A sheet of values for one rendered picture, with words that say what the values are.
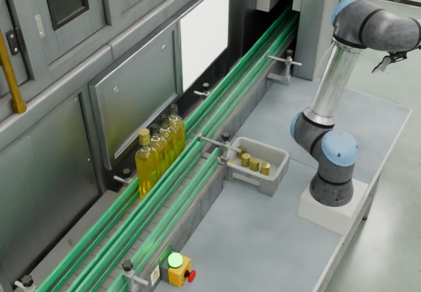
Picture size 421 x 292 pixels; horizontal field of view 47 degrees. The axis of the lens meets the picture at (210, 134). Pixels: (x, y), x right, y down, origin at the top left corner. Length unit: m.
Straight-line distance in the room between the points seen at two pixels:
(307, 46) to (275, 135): 0.51
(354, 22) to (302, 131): 0.41
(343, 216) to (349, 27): 0.62
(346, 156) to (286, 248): 0.38
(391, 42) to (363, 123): 0.83
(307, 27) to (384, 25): 0.90
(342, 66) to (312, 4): 0.75
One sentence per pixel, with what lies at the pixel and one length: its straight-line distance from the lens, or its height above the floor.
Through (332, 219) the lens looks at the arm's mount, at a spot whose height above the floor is 0.81.
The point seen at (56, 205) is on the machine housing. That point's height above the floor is 1.00.
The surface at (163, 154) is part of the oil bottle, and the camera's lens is 1.60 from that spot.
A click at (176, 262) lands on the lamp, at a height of 0.85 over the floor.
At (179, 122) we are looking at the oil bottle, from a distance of 1.65.
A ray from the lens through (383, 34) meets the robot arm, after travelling 1.49.
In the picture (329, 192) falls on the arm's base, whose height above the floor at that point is 0.91.
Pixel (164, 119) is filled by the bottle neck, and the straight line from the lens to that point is 1.57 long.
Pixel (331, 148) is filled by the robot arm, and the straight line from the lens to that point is 1.60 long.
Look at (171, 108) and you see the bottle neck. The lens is 1.64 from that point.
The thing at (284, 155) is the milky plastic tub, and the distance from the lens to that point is 1.92.
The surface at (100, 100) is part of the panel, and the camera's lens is 1.48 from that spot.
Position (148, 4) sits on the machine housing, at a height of 1.42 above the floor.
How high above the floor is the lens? 2.12
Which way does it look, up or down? 40 degrees down
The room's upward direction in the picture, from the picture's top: straight up
